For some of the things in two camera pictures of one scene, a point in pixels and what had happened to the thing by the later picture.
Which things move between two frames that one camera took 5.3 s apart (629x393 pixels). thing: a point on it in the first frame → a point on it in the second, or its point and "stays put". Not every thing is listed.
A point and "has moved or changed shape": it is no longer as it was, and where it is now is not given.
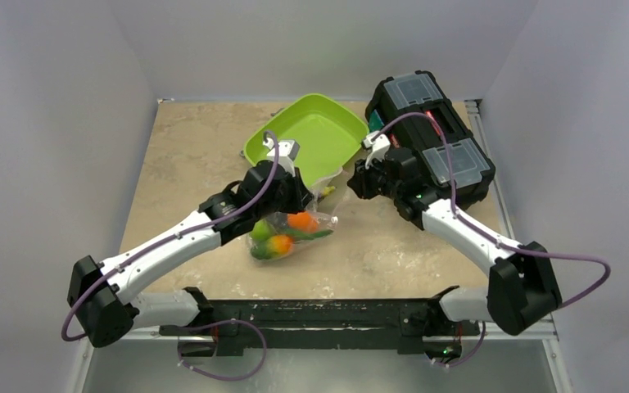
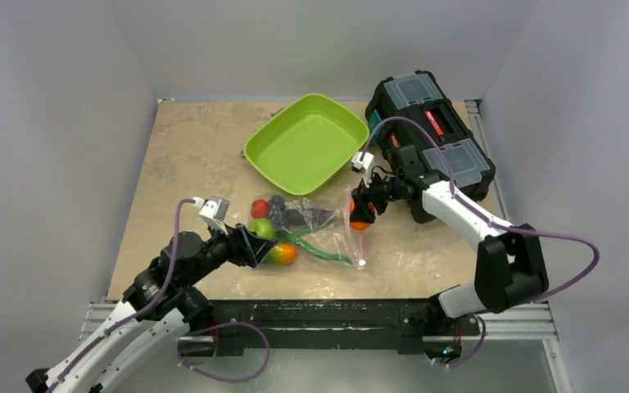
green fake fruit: [261, 231] stays put
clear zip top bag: [272, 237] has moved or changed shape
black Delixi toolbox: [415, 111] stays put
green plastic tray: [328, 136] stays put
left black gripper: [301, 196] → [246, 246]
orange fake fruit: [303, 220] → [360, 226]
